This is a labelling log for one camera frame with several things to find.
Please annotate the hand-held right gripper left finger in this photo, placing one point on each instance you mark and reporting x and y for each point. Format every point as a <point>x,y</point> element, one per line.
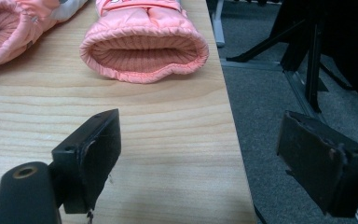
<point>96,155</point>

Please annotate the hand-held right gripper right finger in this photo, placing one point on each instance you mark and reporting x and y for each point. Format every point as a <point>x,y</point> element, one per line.
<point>313,155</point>

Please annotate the black chair base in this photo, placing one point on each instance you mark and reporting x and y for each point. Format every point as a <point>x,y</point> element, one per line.
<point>312,77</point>

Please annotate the white table leg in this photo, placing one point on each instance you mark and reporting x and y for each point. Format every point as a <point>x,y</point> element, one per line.
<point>219,28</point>

